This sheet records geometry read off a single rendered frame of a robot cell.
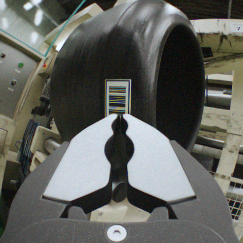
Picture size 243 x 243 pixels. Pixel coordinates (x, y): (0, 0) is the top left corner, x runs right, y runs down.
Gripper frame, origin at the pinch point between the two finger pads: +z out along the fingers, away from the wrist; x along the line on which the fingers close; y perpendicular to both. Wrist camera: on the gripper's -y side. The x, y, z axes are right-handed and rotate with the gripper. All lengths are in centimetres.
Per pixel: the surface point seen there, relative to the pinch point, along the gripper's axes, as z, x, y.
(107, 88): 11.5, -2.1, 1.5
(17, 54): 60, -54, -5
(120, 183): 7.6, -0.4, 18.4
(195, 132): 35, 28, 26
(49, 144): 25.7, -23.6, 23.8
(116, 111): 10.1, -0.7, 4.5
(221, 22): 66, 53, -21
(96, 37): 17.8, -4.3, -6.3
